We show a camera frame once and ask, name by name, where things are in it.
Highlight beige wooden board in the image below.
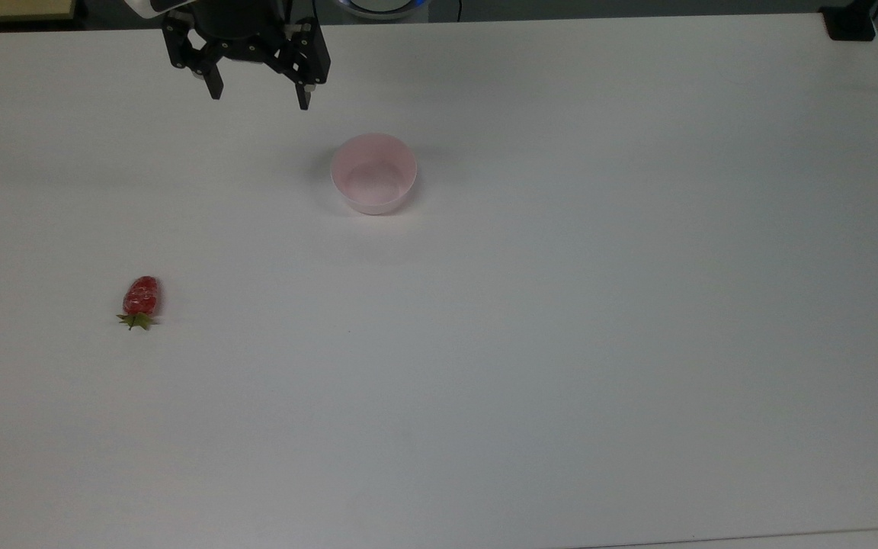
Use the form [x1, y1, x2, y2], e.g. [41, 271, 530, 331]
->
[0, 0, 77, 23]

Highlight red strawberry with green leaves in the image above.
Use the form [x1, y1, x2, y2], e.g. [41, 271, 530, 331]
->
[117, 276, 160, 332]

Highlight pink plastic bowl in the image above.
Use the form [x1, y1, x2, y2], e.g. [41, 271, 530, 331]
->
[331, 133, 418, 216]

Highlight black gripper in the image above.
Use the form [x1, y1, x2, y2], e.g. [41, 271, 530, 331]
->
[162, 0, 332, 111]

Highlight black table clamp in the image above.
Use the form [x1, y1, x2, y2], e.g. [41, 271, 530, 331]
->
[819, 0, 878, 42]

